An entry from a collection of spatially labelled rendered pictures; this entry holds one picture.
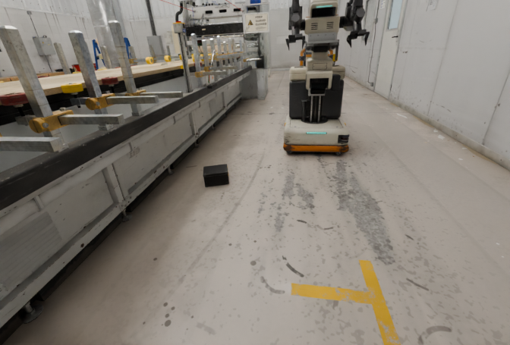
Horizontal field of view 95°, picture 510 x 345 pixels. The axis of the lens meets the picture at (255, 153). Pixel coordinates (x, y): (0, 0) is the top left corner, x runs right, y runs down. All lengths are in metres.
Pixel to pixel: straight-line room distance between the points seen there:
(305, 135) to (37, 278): 2.02
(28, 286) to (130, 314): 0.43
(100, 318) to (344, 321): 1.02
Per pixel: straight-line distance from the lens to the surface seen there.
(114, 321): 1.35
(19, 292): 1.45
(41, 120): 1.10
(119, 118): 0.97
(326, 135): 2.33
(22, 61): 1.10
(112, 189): 1.70
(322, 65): 2.26
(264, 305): 1.21
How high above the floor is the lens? 1.02
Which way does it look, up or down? 24 degrees down
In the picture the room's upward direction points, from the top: 3 degrees counter-clockwise
